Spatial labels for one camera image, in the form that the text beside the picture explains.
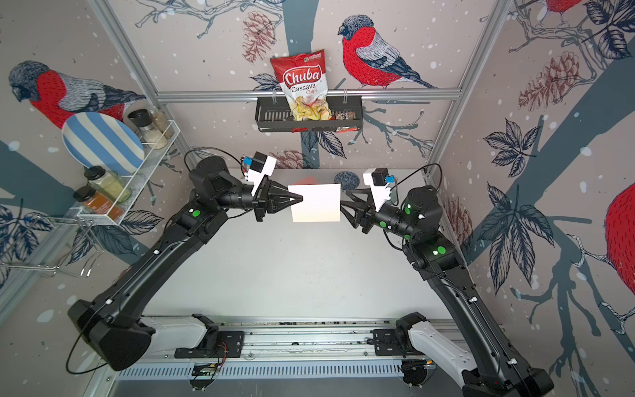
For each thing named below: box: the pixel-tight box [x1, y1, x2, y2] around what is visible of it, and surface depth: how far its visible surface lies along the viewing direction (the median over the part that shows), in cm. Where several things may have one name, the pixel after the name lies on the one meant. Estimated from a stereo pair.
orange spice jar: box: [72, 186, 125, 222], surface depth 63 cm
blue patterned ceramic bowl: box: [334, 171, 361, 191], surface depth 116 cm
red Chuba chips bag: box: [270, 48, 333, 122], surface depth 83 cm
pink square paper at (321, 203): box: [287, 182, 341, 223], surface depth 57 cm
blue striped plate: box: [61, 110, 145, 177], surface depth 72 cm
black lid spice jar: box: [127, 108, 168, 150], surface depth 82 cm
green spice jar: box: [83, 165, 132, 204], surface depth 67 cm
